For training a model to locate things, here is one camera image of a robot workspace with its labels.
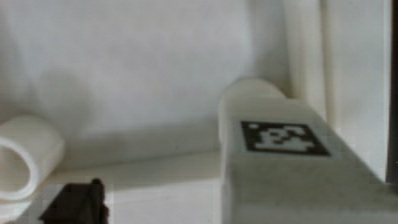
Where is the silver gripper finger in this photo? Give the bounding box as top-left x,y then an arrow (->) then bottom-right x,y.
39,178 -> 108,224

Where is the white leg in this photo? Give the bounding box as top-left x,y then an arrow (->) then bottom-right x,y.
218,78 -> 398,224

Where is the white square tabletop tray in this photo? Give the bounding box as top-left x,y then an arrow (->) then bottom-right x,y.
0,0 -> 398,224

